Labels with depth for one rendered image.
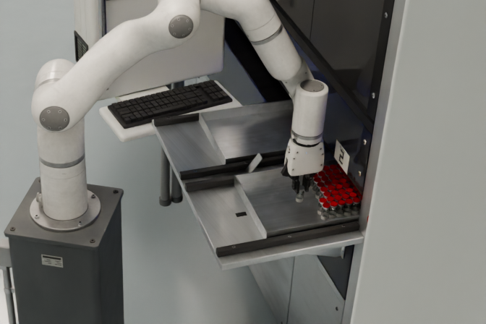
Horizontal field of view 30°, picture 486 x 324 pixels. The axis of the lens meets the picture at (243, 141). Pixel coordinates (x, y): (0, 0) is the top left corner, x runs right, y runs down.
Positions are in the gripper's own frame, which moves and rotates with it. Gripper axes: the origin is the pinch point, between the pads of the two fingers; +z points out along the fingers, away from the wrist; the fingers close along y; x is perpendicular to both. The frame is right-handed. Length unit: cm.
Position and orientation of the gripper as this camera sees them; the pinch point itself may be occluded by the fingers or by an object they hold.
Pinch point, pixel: (301, 184)
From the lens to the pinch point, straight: 250.7
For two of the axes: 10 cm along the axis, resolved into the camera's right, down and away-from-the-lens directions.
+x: -3.3, -5.5, 7.7
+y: 9.4, -1.4, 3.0
